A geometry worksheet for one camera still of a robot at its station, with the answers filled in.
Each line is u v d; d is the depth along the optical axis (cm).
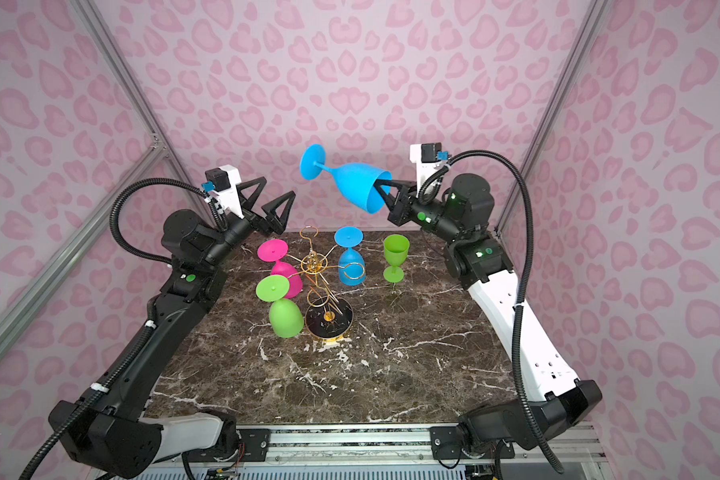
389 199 58
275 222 56
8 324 53
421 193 49
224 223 54
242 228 56
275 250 75
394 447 74
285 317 73
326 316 95
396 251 94
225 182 51
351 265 82
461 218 46
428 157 50
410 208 53
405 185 53
